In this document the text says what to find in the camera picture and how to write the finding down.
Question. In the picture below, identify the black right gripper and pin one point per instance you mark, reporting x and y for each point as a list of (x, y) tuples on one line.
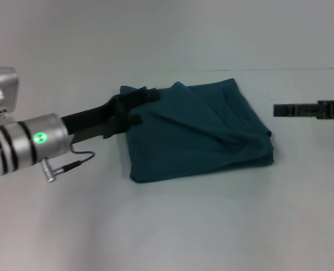
[(333, 110)]

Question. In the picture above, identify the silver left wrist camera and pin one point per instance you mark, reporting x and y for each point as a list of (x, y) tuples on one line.
[(2, 90)]

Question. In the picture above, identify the teal blue shirt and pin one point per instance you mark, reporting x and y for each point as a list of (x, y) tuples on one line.
[(198, 135)]

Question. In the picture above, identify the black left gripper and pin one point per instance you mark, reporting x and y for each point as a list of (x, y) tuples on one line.
[(99, 118)]

